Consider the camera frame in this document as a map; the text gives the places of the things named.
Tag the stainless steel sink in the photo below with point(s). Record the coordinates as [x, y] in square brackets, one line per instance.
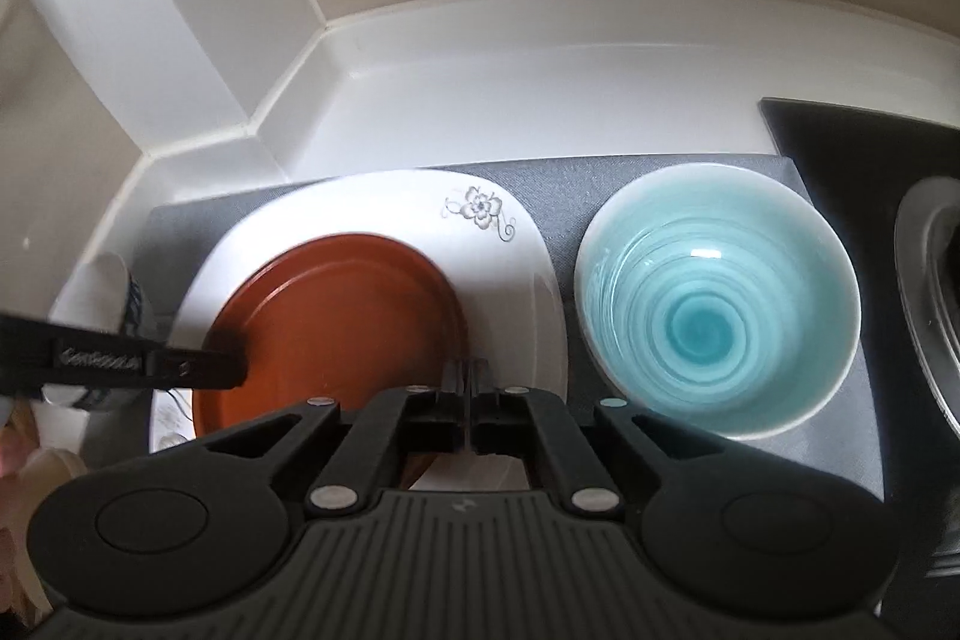
[937, 295]

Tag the brown round plate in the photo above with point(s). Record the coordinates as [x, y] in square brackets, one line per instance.
[337, 310]

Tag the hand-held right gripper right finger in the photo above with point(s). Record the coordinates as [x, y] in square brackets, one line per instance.
[481, 401]

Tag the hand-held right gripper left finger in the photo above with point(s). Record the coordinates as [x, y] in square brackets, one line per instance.
[454, 401]

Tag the grey table mat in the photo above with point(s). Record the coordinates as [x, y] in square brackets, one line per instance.
[559, 190]

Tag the white square flower-print plate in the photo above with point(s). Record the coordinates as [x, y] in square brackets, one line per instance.
[495, 280]

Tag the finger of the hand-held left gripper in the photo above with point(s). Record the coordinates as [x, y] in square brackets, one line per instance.
[112, 362]

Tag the turquoise swirl bowl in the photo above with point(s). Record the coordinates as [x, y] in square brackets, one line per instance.
[712, 310]

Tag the white cup with blue pattern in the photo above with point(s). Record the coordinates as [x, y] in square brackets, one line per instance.
[112, 287]

